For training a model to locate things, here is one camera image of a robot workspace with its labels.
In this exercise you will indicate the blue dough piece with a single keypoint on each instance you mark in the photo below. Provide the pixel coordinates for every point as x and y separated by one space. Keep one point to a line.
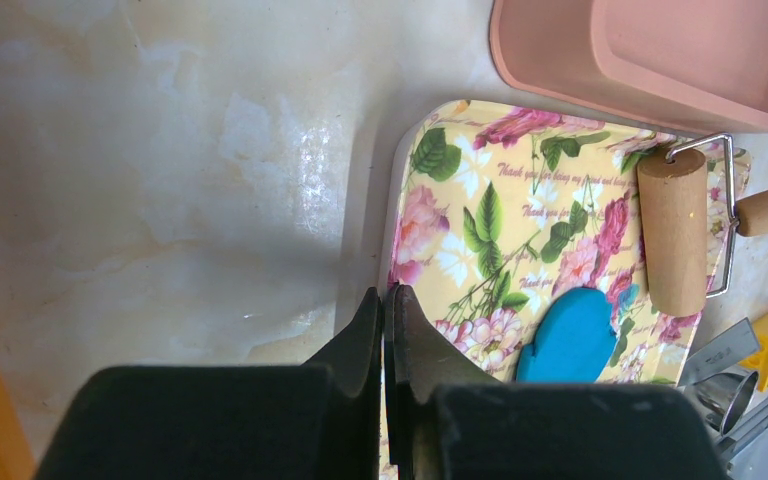
573 343

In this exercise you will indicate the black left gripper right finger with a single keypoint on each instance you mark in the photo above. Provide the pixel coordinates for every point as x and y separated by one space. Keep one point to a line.
449 419

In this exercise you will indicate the metal scraper wooden handle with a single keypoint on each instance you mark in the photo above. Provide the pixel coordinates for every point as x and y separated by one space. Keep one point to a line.
724 393

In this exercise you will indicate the pink rectangular tray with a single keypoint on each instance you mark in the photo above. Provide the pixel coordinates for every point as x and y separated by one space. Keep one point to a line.
693 66

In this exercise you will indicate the wooden double-ended roller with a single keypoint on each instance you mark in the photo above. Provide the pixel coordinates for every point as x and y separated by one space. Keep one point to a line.
673 208

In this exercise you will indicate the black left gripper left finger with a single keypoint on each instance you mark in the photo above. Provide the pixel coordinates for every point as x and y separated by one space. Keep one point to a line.
316 420

